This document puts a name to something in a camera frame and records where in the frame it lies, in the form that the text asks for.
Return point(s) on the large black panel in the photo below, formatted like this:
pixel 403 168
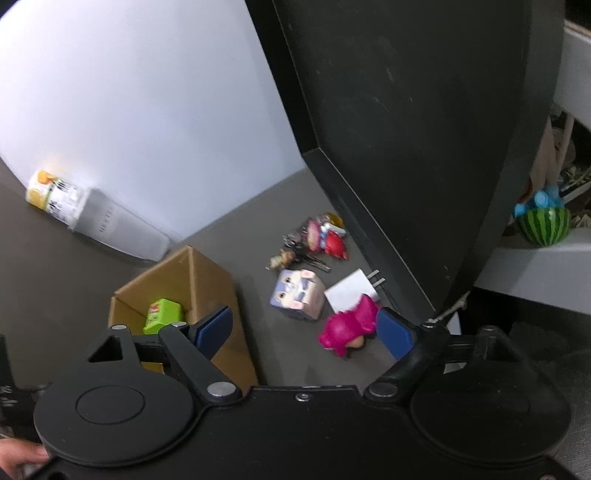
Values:
pixel 392 115

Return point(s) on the bunch of keys with charms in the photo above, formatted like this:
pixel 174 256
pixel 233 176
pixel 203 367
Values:
pixel 300 244

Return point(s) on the clear and yellow small bottle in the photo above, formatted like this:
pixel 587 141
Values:
pixel 333 218

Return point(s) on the white shelf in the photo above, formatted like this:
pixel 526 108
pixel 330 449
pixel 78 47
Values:
pixel 531 272

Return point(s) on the orange print juice carton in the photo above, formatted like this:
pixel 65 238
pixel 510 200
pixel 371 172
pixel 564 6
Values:
pixel 51 196

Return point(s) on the cardboard box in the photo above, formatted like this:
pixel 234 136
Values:
pixel 203 281

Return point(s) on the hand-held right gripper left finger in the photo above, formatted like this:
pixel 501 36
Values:
pixel 214 328

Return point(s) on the pink toy figure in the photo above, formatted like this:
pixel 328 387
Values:
pixel 344 330

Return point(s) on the person's left hand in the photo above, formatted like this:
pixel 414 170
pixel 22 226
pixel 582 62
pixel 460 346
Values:
pixel 18 454

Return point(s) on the blue and red toy figure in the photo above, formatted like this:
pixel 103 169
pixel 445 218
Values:
pixel 336 247

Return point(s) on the white charger plug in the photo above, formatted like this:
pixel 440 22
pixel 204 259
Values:
pixel 346 288

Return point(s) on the small blue toy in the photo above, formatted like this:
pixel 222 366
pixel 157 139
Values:
pixel 538 201

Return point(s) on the watermelon ball toy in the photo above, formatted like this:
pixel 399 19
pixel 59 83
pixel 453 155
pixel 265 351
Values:
pixel 542 228

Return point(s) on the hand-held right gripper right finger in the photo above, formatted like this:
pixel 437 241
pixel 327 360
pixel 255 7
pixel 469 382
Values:
pixel 395 333

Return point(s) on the long white box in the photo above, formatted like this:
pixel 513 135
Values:
pixel 120 226

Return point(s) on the green drink carton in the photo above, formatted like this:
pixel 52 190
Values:
pixel 161 316

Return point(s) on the cube rabbit toy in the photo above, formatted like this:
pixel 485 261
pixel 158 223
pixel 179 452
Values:
pixel 298 295

